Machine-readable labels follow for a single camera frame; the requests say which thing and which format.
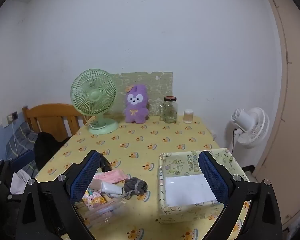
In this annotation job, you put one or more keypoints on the black clothing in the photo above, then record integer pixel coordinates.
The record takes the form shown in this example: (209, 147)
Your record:
(46, 145)

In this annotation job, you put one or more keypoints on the wooden chair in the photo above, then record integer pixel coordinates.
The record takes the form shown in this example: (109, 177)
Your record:
(52, 112)

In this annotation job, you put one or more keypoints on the purple plush toy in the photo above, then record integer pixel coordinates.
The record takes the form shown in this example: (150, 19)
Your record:
(136, 105)

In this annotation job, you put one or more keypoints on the white tube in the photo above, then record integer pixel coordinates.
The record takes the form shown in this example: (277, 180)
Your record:
(110, 188)

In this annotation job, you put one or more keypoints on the beige door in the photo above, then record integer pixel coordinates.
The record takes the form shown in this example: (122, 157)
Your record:
(295, 130)

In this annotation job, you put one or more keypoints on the small dark object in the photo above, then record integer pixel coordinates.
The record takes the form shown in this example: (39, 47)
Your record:
(105, 164)

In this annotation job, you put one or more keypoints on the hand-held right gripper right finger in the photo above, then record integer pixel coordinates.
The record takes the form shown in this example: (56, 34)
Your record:
(215, 177)

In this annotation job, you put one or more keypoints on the clear plastic zip bag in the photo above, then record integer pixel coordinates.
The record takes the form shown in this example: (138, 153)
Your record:
(100, 210)

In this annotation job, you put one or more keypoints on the white standing fan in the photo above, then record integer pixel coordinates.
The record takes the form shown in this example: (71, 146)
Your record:
(252, 127)

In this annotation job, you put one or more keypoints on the wall socket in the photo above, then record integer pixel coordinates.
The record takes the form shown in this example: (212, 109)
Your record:
(14, 115)

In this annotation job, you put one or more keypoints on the cotton swab container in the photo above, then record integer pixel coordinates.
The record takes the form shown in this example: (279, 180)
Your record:
(188, 116)

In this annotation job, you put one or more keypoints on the plaid bedding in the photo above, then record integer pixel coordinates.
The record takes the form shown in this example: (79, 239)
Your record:
(20, 137)

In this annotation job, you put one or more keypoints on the printed yellow storage box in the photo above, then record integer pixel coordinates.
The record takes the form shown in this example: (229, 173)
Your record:
(180, 166)

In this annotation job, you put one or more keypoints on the white cloth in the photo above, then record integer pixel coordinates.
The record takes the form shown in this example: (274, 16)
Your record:
(20, 182)

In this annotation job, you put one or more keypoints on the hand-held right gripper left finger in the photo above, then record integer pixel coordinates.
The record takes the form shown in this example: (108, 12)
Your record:
(86, 175)

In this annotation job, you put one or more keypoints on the pink tissue packet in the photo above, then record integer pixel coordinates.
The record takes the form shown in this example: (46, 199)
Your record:
(112, 176)

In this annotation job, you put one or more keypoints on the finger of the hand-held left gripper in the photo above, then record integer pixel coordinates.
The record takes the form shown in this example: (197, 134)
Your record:
(23, 158)

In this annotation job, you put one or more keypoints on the green desk fan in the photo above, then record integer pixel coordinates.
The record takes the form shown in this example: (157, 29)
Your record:
(93, 95)

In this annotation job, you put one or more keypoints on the printed cardboard panel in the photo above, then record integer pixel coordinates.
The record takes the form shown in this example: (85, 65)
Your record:
(150, 82)

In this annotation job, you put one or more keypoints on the glass jar with dark lid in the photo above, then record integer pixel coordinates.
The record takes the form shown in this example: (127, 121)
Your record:
(169, 112)

